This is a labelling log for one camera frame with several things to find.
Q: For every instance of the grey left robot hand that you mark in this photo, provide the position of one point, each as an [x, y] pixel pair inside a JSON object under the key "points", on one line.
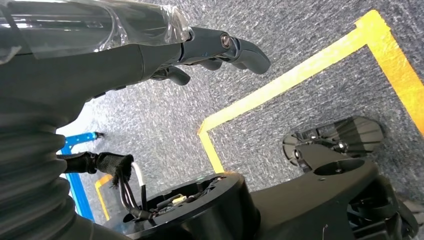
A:
{"points": [[82, 73]]}

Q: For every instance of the blue metal shelf rack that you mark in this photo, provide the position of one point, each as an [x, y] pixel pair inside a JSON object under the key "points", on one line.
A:
{"points": [[78, 195]]}

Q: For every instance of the yellow floor tape marking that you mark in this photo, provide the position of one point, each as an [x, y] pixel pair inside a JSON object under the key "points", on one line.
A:
{"points": [[102, 181], [394, 66]]}

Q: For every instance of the black robot body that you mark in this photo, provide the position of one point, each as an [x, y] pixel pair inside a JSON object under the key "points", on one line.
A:
{"points": [[298, 205]]}

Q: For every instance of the black robot left foot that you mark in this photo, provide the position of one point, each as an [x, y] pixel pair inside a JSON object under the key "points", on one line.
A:
{"points": [[354, 132]]}

